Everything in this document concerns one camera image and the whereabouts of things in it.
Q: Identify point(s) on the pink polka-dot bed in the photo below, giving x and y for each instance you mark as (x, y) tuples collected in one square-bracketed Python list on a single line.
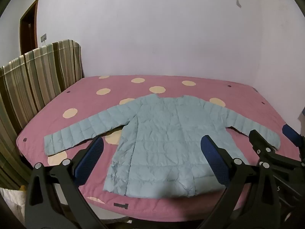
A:
[(190, 88)]

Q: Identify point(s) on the brown wooden door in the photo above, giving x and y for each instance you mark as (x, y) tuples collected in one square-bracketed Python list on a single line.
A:
[(28, 33)]

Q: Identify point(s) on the striped fabric headboard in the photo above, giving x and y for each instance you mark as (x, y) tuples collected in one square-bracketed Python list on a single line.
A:
[(35, 76)]

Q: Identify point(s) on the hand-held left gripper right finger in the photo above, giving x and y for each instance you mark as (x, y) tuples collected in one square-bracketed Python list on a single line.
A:
[(214, 159)]

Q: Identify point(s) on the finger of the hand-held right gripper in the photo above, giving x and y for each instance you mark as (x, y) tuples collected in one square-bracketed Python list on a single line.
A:
[(292, 134), (258, 142)]

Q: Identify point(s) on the white bag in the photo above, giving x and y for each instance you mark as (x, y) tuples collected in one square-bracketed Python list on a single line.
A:
[(12, 201)]

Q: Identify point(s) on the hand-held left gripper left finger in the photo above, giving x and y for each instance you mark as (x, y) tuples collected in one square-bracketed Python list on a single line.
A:
[(94, 151)]

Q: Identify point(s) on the light blue quilted jacket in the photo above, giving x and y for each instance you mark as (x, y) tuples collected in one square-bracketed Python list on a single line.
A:
[(162, 136)]

